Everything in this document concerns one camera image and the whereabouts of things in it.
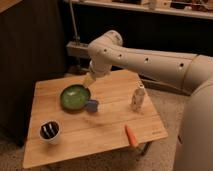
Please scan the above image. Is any green ceramic bowl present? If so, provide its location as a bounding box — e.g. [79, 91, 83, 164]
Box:
[60, 84, 91, 110]

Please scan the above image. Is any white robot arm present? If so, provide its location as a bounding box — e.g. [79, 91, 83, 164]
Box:
[84, 30, 213, 171]

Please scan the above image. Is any blue small object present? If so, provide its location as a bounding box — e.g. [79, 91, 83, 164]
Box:
[85, 100, 99, 112]

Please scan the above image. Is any metal pole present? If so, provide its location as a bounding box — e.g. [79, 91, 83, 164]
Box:
[69, 0, 80, 45]

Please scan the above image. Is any white small bottle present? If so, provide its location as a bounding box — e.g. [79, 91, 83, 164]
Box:
[131, 84, 145, 112]

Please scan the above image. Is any white cup with dark interior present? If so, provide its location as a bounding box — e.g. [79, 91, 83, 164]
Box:
[39, 121, 60, 145]

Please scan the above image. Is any dark cabinet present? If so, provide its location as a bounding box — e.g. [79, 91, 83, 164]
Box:
[0, 0, 66, 146]

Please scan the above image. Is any orange carrot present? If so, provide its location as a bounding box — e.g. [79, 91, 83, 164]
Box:
[125, 125, 138, 148]

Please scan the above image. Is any wooden shelf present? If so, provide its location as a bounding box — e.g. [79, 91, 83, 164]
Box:
[64, 0, 213, 20]

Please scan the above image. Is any wooden beam rail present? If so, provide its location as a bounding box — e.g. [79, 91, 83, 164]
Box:
[66, 41, 89, 58]

